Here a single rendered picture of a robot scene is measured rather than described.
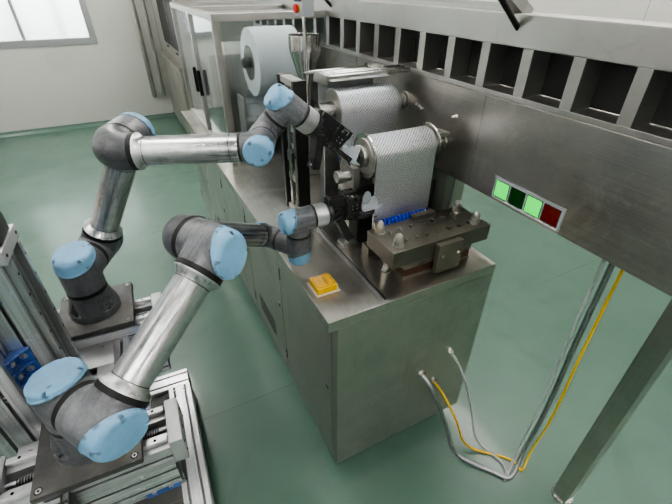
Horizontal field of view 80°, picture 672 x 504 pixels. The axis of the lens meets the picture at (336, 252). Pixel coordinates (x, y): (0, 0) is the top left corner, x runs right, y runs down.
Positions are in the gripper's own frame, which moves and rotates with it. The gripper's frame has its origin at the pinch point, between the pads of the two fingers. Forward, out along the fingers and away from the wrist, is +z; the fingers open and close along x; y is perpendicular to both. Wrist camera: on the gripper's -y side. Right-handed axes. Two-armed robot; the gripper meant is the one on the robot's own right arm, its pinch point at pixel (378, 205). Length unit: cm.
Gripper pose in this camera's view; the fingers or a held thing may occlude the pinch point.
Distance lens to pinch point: 138.8
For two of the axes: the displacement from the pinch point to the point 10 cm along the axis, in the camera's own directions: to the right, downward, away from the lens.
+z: 8.9, -2.5, 3.8
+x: -4.5, -5.0, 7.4
